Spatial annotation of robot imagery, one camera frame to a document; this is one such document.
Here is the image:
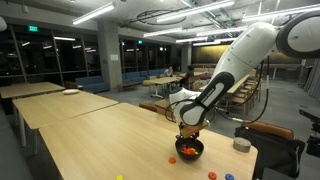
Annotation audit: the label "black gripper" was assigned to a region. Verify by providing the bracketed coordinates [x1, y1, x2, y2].
[182, 132, 202, 143]

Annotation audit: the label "black bowl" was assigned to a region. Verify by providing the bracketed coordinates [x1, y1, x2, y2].
[174, 136, 205, 162]

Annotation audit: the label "grey cylindrical container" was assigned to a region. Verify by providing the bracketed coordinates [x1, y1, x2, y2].
[232, 136, 252, 154]

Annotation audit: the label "wooden chair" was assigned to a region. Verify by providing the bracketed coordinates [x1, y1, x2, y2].
[249, 74, 264, 103]
[228, 89, 250, 116]
[191, 80, 203, 92]

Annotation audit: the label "brown leather chair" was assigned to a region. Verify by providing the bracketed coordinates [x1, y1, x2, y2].
[240, 119, 296, 141]
[138, 102, 158, 113]

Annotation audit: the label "seated person dark clothes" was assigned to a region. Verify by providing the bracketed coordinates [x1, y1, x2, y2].
[183, 65, 196, 88]

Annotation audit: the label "wooden table white legs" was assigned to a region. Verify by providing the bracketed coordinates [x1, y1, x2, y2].
[148, 75, 183, 99]

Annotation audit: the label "seated person light shirt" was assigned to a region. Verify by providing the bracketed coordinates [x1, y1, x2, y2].
[163, 65, 174, 78]

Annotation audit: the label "long wooden table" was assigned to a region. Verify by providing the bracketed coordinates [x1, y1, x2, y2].
[226, 73, 251, 96]

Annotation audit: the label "black bag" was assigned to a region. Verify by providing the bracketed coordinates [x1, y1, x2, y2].
[234, 126, 306, 179]

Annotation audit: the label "low wooden bench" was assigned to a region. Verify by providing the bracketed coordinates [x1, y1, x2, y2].
[117, 82, 138, 93]

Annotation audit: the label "blue sofa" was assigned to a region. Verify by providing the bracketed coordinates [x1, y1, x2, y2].
[121, 68, 166, 85]
[75, 75, 110, 94]

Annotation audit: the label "white plate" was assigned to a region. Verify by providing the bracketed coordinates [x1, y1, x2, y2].
[62, 88, 80, 96]

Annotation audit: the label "light wooden table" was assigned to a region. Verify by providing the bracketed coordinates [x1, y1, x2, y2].
[0, 81, 66, 116]
[12, 89, 120, 156]

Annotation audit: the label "white globe lamp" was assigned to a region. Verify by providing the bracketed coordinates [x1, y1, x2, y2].
[0, 15, 8, 33]

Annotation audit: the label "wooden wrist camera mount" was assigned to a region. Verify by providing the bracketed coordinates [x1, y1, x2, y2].
[179, 121, 210, 139]

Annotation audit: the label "golden wall mural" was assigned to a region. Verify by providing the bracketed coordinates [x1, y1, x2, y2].
[191, 44, 234, 65]

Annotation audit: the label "black ceiling ring fixture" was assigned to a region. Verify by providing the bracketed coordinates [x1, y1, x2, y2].
[128, 9, 188, 27]

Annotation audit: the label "black camera stand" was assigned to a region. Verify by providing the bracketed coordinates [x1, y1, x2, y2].
[298, 107, 320, 159]

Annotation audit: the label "light behind glass wall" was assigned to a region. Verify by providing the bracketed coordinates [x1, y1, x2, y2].
[53, 36, 77, 42]

